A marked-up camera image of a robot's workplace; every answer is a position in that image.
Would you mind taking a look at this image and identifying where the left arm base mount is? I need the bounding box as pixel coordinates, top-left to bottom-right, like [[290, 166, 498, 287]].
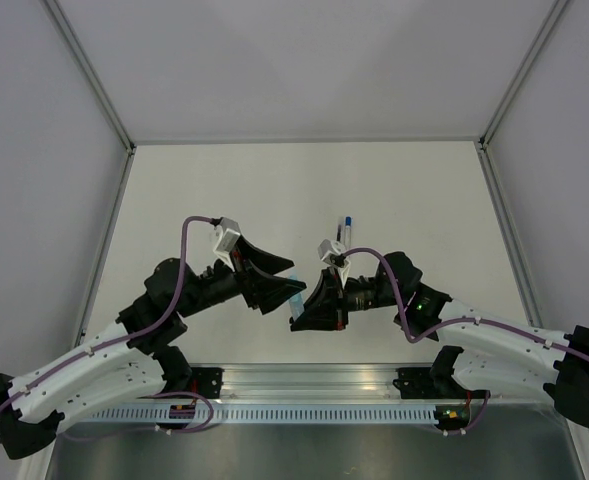
[[153, 346, 224, 399]]

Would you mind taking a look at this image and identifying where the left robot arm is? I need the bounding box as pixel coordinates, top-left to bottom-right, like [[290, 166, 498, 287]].
[[0, 234, 306, 460]]

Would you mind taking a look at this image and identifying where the aluminium frame post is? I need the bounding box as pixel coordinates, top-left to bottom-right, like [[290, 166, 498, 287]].
[[477, 0, 573, 151], [41, 0, 136, 154]]

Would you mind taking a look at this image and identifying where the light blue highlighter pen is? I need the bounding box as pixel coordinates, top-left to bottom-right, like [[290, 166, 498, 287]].
[[288, 287, 305, 325]]

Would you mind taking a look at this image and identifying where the slotted cable duct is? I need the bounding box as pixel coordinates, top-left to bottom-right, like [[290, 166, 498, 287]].
[[88, 402, 438, 425]]

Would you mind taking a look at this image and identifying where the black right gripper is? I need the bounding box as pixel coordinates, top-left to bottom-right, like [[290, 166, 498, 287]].
[[289, 267, 403, 332]]

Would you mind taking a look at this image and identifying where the white marker pen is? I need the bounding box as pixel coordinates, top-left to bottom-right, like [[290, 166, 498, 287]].
[[343, 224, 352, 250]]

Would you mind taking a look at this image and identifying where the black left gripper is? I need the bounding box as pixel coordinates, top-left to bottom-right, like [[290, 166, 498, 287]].
[[178, 236, 307, 318]]

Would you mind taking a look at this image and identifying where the right aluminium frame post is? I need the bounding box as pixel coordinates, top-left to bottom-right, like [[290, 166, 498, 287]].
[[477, 0, 573, 151]]

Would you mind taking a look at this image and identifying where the left aluminium frame post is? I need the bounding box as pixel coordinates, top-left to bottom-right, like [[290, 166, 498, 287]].
[[41, 0, 136, 154]]

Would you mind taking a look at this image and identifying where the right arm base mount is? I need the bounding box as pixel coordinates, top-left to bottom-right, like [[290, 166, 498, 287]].
[[392, 346, 486, 400]]

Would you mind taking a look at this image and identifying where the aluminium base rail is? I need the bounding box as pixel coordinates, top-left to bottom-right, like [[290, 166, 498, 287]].
[[193, 363, 465, 403]]

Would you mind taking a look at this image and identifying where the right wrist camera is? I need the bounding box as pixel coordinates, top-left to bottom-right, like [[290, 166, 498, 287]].
[[317, 239, 351, 287]]

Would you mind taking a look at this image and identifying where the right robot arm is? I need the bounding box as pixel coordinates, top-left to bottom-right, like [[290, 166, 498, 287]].
[[289, 250, 589, 429]]

